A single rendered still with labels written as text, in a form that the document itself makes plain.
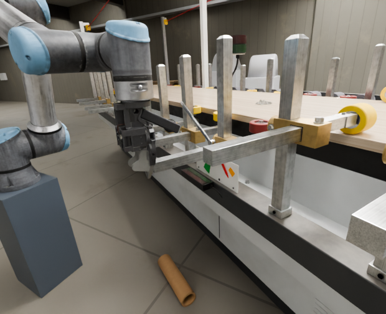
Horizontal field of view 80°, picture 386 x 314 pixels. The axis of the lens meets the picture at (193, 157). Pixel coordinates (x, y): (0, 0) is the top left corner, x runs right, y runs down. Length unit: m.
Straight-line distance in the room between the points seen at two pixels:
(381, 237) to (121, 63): 0.51
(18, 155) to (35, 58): 0.81
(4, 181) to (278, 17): 5.83
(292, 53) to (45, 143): 1.16
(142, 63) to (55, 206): 1.05
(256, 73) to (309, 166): 3.94
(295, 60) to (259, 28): 5.74
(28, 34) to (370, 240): 0.62
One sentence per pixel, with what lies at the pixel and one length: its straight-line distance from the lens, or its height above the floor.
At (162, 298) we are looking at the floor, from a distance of 1.39.
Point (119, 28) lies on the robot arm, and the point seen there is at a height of 1.18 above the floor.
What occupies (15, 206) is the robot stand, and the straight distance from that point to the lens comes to 1.34.
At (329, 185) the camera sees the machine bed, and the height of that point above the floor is 0.73.
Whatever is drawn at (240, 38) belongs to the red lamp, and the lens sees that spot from 0.77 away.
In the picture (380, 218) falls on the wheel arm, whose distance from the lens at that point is 0.26.
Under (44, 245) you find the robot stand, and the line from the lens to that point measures 1.49.
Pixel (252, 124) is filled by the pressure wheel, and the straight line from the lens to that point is 0.82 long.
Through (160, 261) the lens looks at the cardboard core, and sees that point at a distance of 1.46.
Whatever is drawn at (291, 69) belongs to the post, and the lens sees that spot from 0.57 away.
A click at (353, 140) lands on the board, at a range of 0.75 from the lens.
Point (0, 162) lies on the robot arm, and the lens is 1.35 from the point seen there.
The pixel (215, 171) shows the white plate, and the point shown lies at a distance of 0.85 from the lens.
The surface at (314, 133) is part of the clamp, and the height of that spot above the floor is 0.95.
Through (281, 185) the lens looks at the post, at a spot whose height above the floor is 0.80.
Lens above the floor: 1.09
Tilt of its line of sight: 21 degrees down
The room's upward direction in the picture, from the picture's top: 3 degrees counter-clockwise
